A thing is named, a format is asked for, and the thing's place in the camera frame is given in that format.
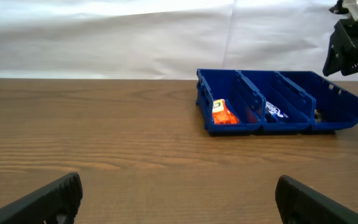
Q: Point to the gold candy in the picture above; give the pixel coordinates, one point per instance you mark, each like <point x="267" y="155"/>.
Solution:
<point x="318" y="115"/>

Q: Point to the orange candy box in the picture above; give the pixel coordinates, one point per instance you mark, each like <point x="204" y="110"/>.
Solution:
<point x="224" y="116"/>

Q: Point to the blue tray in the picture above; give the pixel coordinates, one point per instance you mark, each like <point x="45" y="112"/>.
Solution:
<point x="337" y="102"/>

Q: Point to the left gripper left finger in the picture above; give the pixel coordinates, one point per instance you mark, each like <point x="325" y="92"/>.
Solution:
<point x="48" y="202"/>

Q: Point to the blue candy pack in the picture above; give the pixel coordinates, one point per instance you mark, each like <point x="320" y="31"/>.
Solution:
<point x="275" y="110"/>

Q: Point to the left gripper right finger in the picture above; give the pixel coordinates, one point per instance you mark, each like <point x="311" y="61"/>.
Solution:
<point x="303" y="205"/>

